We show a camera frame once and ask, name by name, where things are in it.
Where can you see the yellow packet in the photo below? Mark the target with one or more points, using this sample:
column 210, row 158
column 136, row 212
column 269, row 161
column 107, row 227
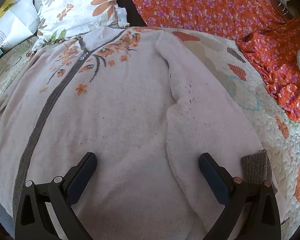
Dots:
column 3, row 10

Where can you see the pale pink zip sweater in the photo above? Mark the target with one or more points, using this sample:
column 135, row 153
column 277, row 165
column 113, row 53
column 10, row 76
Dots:
column 127, row 105

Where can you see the orange floral cloth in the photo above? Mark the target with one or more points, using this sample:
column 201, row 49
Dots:
column 202, row 5

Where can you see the white floral pillow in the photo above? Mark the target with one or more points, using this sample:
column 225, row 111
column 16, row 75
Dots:
column 72, row 10

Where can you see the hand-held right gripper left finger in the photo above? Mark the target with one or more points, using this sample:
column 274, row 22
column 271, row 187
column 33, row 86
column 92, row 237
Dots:
column 80, row 180

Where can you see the quilted patchwork bedspread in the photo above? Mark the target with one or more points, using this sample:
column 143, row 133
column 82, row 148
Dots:
column 265, row 105

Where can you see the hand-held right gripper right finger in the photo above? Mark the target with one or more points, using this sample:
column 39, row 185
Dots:
column 212, row 178

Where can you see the white plastic bag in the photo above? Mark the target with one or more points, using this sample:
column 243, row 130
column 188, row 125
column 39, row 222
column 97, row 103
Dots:
column 17, row 22

